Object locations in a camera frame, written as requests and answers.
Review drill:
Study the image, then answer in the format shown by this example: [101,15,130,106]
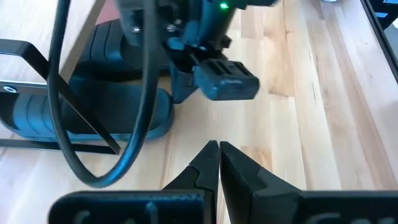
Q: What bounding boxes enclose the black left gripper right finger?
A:
[220,141,302,224]

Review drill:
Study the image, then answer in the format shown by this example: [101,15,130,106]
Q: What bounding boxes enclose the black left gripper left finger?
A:
[162,139,221,224]

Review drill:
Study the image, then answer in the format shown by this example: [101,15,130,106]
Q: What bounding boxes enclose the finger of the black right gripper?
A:
[169,61,200,105]

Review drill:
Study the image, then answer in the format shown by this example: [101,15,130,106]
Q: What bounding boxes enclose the black slide sandal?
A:
[77,18,170,83]
[0,74,175,142]

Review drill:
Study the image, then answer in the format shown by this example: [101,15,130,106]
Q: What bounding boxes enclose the black looped camera cable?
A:
[47,0,161,190]

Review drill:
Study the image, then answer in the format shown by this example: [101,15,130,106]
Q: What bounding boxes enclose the black metal station frame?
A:
[360,0,398,83]

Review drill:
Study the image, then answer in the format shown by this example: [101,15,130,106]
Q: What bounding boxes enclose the wooden shelf with black frame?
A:
[0,0,122,156]

